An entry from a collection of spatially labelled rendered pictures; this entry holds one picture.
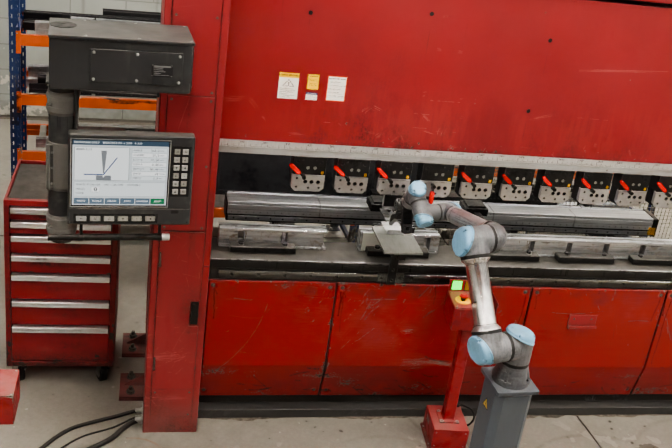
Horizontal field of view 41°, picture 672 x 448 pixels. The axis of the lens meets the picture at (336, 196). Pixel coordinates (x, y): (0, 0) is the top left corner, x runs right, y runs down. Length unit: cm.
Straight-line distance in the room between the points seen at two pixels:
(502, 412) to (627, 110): 157
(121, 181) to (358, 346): 157
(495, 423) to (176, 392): 148
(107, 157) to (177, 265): 77
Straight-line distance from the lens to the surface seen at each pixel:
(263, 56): 386
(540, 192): 441
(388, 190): 416
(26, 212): 427
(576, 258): 461
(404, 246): 411
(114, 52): 328
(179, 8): 358
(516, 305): 453
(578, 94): 430
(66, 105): 343
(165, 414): 439
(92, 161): 338
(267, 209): 441
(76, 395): 469
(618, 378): 506
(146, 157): 338
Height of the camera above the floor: 276
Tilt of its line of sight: 23 degrees down
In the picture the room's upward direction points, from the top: 8 degrees clockwise
